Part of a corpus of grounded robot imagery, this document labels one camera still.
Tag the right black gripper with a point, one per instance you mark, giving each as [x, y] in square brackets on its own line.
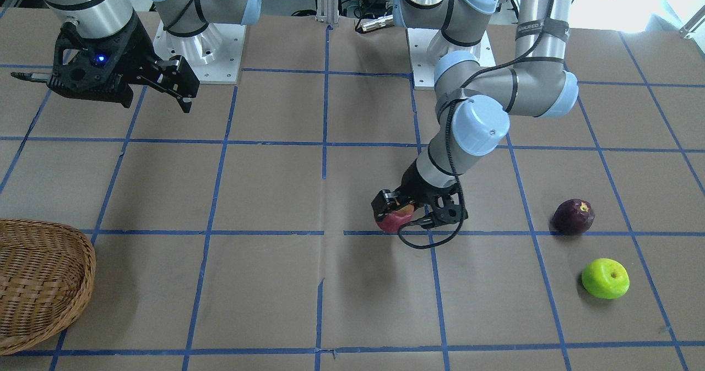
[134, 53]

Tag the oval wicker basket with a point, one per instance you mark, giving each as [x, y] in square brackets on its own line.
[47, 279]

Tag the green apple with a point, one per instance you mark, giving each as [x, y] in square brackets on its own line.
[605, 278]

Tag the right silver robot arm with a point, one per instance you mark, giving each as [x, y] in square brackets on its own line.
[96, 19]

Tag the dark purple apple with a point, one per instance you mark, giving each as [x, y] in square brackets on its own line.
[573, 217]

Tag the red apple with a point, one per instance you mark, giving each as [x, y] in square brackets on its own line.
[391, 222]

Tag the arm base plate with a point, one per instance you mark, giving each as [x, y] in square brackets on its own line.
[427, 47]
[214, 55]

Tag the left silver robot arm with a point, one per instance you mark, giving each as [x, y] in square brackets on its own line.
[474, 103]

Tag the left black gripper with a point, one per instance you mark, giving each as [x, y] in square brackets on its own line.
[412, 191]

